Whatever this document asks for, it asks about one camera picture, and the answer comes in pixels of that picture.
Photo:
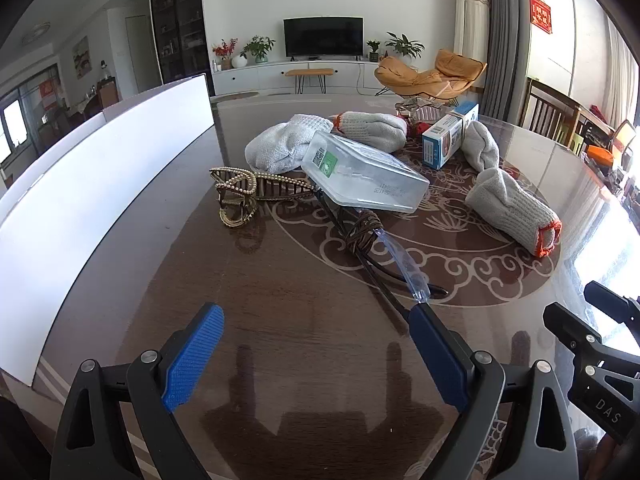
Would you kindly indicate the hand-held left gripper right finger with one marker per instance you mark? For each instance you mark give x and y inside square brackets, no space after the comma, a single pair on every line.
[440,355]

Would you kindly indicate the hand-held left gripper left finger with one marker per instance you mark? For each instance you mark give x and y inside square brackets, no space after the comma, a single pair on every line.
[197,355]

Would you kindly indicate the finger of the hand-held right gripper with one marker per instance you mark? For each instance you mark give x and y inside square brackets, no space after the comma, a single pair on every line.
[570,327]
[615,302]

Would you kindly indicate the white knit glove orange cuff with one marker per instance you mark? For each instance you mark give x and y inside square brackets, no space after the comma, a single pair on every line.
[370,130]
[482,145]
[280,145]
[510,207]

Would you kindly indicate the clear glasses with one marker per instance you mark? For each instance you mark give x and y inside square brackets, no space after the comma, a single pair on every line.
[362,237]

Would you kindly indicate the white cardboard box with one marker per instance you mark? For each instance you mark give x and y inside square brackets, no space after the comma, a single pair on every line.
[125,185]

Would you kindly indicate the gold beaded hair clip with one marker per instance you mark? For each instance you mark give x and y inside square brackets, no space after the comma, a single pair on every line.
[285,189]

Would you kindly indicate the clear plastic box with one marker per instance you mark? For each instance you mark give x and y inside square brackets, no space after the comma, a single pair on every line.
[370,180]

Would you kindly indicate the blue white medicine box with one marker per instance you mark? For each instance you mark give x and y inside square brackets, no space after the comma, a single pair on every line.
[442,142]

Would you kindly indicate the orange container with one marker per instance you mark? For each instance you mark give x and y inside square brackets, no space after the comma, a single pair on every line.
[599,155]

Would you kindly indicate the wooden chair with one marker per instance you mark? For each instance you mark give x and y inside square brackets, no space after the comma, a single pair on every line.
[547,110]

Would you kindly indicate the red packet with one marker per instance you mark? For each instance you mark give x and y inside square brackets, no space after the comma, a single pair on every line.
[417,129]

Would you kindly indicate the dining table with chairs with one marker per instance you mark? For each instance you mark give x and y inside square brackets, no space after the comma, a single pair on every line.
[92,102]

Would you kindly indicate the orange lounge chair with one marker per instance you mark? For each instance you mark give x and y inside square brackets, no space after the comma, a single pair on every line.
[425,77]

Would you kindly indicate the white television cabinet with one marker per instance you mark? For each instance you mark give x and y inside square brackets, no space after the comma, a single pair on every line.
[250,77]

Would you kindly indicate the grey curtain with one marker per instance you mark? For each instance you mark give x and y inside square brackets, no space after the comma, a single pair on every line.
[505,35]

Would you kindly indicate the bright window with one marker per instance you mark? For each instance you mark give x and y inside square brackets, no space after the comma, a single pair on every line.
[12,125]

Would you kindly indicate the white round vase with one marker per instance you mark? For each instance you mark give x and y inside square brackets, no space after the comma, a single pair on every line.
[239,61]

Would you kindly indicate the wooden bench black legs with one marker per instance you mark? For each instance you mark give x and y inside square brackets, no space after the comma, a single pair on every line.
[310,72]

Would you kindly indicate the red flower plant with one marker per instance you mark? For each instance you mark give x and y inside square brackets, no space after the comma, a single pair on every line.
[225,50]

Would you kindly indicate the white door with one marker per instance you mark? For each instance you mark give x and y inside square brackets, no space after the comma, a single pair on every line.
[141,52]

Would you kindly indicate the large leafy potted plant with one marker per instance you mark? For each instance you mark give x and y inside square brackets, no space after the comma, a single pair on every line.
[404,45]

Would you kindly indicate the small potted plant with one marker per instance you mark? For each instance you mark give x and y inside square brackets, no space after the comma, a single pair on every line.
[373,50]

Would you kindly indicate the covered floor air conditioner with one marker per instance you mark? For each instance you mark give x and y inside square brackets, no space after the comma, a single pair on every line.
[471,25]

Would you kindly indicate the green potted plant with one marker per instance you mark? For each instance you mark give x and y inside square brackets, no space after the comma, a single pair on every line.
[257,47]

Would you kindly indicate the dark glass display cabinet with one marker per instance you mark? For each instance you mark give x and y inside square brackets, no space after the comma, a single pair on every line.
[177,20]

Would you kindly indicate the black television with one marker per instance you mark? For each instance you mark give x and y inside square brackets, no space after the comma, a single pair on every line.
[322,36]

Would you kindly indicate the round ceiling lamp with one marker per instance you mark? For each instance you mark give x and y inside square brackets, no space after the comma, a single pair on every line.
[37,31]

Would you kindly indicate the red wall hanging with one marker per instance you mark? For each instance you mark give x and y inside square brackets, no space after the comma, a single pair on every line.
[540,14]

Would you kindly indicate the wall painting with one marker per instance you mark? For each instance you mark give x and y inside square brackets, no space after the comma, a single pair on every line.
[82,57]

